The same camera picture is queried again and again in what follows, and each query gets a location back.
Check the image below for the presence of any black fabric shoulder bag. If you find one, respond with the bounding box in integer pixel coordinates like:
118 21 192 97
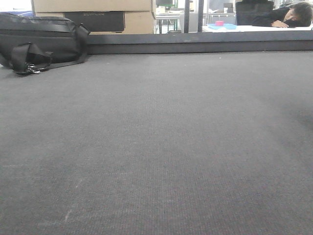
0 12 90 75

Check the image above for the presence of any lower cardboard box black label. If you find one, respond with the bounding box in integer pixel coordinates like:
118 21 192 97
35 11 155 34

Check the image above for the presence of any white table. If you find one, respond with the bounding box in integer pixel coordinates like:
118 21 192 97
202 25 313 33

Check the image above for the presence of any light blue tray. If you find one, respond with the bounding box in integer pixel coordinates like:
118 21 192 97
206 23 237 30

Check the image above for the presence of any pink tape roll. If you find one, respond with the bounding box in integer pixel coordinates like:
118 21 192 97
215 21 224 26

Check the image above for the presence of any black vertical pole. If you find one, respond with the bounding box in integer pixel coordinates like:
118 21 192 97
183 0 190 33

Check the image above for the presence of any black office chair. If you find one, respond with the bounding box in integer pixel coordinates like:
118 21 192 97
235 0 274 25

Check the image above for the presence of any upper cardboard box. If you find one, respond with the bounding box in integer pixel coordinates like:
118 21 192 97
34 0 156 12

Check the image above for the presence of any black raised platform edge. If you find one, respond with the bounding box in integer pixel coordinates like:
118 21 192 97
87 28 313 55

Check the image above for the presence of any person resting on table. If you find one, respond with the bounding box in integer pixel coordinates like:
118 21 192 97
251 2 313 28

